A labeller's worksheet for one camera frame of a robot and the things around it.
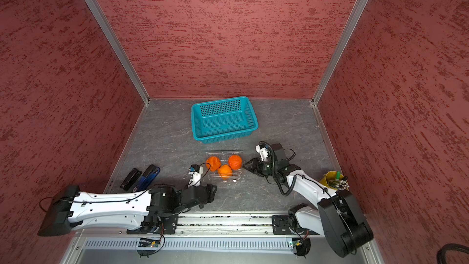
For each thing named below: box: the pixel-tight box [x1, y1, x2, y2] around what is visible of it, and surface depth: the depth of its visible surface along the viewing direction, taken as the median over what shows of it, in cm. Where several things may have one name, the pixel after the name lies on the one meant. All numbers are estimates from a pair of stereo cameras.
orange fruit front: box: [217, 164, 233, 181], surface depth 86 cm
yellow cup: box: [319, 170, 344, 191], surface depth 79 cm
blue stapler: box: [133, 164, 161, 193], surface depth 85 cm
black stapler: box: [119, 168, 143, 192], surface depth 85 cm
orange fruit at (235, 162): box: [228, 154, 243, 171], surface depth 88 cm
